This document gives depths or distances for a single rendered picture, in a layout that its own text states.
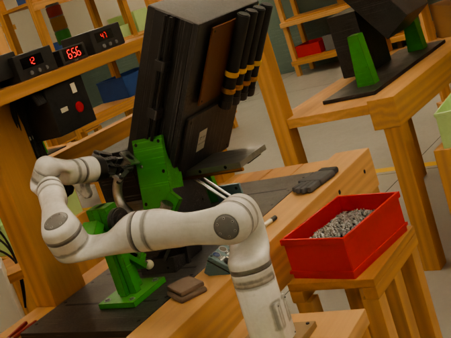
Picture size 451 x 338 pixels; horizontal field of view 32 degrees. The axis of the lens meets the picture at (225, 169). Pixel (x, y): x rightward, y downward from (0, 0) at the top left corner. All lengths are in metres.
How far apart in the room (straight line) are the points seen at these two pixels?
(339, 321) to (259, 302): 0.21
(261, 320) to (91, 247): 0.43
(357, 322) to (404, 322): 1.34
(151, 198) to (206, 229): 0.72
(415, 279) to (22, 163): 1.20
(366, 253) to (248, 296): 0.56
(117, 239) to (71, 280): 0.76
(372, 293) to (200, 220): 0.63
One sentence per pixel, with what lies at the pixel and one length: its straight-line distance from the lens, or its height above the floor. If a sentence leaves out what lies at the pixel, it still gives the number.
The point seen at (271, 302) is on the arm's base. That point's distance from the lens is 1.67.
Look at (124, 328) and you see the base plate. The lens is 2.02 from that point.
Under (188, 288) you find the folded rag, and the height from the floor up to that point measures 0.93.
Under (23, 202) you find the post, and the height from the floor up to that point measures 1.21.
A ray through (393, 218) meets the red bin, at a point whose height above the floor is 0.86.
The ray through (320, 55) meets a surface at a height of 0.24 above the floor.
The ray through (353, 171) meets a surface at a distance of 2.78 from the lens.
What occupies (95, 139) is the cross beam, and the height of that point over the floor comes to 1.26.
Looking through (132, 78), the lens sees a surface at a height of 1.01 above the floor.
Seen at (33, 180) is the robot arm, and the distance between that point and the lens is 2.11.
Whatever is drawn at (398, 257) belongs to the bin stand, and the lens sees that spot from 2.23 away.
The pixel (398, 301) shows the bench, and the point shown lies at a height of 0.31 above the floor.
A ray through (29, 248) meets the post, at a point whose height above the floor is 1.08.
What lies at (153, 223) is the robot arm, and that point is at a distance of 1.69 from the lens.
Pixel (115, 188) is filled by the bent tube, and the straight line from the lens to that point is 2.37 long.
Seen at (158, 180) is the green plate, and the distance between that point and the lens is 2.30.
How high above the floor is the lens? 1.62
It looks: 13 degrees down
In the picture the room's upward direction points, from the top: 19 degrees counter-clockwise
